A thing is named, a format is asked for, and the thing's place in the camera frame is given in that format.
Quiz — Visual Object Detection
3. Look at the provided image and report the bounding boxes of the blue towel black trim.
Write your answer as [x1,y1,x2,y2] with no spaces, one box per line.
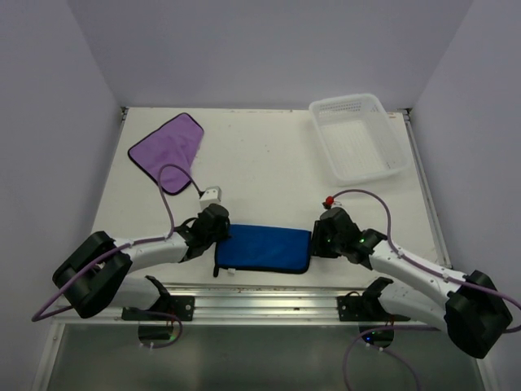
[212,224,312,277]

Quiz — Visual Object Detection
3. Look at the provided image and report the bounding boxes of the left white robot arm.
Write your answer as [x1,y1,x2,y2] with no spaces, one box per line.
[52,204,230,320]

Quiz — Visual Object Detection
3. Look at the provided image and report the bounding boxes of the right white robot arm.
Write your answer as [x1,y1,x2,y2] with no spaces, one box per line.
[311,207,513,358]

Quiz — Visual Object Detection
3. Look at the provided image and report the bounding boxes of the purple towel black trim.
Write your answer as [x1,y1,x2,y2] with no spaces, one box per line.
[127,112,204,182]

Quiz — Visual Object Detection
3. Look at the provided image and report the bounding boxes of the white plastic basket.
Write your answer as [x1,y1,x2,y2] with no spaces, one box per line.
[309,94,411,186]

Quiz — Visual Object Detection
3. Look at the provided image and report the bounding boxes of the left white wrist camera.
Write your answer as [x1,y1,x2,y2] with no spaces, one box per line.
[199,186,222,209]

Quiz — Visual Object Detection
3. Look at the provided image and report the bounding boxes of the right black base bracket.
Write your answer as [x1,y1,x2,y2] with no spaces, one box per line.
[336,292,371,322]

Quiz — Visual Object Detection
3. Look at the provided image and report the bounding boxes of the black base bracket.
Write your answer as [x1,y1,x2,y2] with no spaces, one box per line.
[121,296,195,322]
[336,292,371,322]

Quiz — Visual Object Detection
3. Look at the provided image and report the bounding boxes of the aluminium mounting rail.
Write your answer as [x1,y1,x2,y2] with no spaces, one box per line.
[52,284,449,327]

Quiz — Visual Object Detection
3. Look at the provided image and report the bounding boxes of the left black base bracket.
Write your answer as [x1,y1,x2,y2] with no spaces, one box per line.
[121,296,195,322]

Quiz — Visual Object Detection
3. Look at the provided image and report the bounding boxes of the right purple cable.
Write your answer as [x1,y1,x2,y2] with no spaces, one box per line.
[331,188,521,391]

